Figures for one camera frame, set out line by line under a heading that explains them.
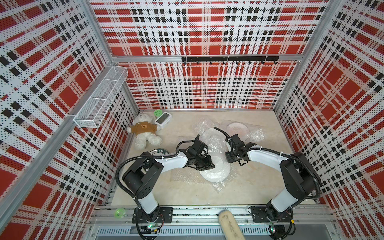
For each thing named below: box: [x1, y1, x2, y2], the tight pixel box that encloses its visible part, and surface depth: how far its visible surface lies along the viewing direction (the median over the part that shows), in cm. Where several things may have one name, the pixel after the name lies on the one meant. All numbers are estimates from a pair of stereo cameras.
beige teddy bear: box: [127, 113, 162, 150], surface depth 100 cm
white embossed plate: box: [198, 127, 228, 157], surface depth 98 cm
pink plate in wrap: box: [226, 122, 249, 139], surface depth 110 cm
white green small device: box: [154, 111, 172, 126], surface depth 113 cm
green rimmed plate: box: [199, 156, 231, 183], surface depth 88 cm
